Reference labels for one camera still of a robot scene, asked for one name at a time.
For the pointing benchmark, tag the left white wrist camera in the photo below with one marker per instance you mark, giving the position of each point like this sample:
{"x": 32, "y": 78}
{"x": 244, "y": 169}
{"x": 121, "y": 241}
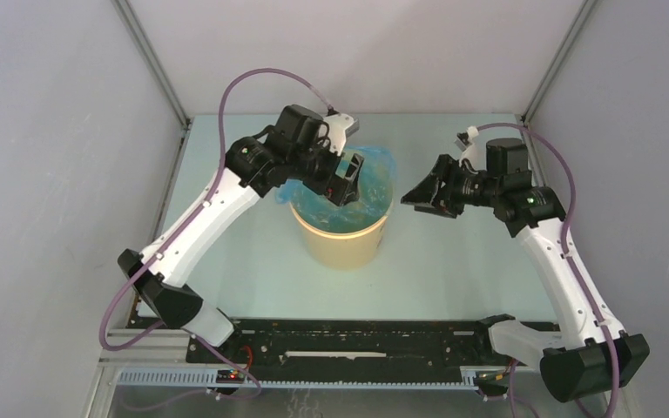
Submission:
{"x": 336, "y": 129}

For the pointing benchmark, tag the corner aluminium post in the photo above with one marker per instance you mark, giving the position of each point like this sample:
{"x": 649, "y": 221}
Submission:
{"x": 130, "y": 18}
{"x": 570, "y": 38}

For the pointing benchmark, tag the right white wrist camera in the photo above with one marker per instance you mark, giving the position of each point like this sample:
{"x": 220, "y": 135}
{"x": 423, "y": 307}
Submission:
{"x": 466, "y": 141}

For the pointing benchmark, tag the small electronics board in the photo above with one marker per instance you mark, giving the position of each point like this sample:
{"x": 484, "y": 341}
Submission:
{"x": 229, "y": 377}

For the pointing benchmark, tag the right corner aluminium post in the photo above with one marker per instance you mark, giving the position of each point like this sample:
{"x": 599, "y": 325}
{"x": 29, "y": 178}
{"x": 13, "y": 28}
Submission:
{"x": 570, "y": 38}

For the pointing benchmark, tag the left corner aluminium post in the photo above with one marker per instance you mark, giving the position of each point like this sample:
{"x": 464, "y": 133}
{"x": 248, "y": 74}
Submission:
{"x": 130, "y": 18}

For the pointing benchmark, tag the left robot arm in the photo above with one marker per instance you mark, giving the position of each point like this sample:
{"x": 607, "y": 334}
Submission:
{"x": 302, "y": 145}

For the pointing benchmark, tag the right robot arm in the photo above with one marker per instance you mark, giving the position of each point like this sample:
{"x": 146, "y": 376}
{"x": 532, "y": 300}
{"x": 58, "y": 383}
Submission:
{"x": 592, "y": 352}

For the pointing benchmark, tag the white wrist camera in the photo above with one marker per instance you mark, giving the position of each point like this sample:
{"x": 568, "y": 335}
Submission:
{"x": 466, "y": 141}
{"x": 336, "y": 129}

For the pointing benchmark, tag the yellow trash bin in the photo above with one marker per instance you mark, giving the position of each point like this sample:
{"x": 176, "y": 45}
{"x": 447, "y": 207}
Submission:
{"x": 346, "y": 237}

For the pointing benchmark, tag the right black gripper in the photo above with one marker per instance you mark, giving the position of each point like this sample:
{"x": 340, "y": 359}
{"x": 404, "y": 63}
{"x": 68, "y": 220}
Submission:
{"x": 428, "y": 195}

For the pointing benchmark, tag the blue plastic trash bag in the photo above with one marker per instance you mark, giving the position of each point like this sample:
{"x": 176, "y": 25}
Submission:
{"x": 375, "y": 187}

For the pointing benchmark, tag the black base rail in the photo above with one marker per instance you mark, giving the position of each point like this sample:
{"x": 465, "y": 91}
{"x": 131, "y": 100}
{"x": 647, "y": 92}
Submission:
{"x": 362, "y": 351}

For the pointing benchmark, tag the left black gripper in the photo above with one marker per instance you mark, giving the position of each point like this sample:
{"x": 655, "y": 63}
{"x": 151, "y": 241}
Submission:
{"x": 334, "y": 187}

